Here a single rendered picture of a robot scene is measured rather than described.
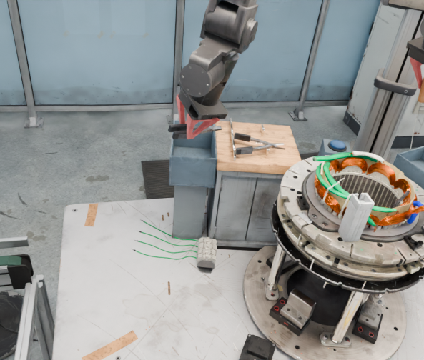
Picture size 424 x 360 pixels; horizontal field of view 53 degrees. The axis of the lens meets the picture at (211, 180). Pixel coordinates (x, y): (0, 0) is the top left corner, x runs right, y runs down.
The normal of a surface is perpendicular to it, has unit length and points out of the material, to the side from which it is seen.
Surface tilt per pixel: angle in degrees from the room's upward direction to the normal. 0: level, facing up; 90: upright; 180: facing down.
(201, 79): 91
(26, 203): 0
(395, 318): 0
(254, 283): 0
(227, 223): 90
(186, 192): 90
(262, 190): 90
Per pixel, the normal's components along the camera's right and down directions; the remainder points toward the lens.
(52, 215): 0.09, -0.80
